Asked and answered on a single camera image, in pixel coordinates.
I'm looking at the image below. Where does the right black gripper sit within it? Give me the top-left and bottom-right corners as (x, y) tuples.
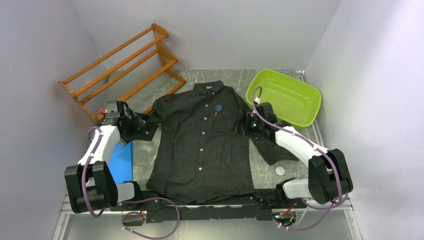
(230, 110), (265, 140)

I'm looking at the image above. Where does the black pinstriped shirt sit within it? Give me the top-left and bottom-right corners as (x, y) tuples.
(146, 80), (296, 204)

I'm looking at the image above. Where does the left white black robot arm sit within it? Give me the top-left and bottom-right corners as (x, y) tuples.
(64, 100), (157, 218)

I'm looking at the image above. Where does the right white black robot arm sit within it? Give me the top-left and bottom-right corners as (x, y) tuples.
(232, 102), (354, 208)

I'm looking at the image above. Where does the blue flat mat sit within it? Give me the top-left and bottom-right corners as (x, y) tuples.
(107, 142), (133, 184)

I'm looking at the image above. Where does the orange wooden shoe rack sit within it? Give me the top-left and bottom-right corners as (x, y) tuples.
(58, 23), (186, 123)

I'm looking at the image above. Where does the lime green plastic basin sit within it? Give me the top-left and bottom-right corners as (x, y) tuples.
(245, 69), (322, 129)

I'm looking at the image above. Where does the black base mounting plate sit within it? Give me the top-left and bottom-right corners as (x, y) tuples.
(110, 188), (306, 223)

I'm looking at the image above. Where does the aluminium frame rail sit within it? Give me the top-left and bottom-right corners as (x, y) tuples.
(60, 188), (353, 216)

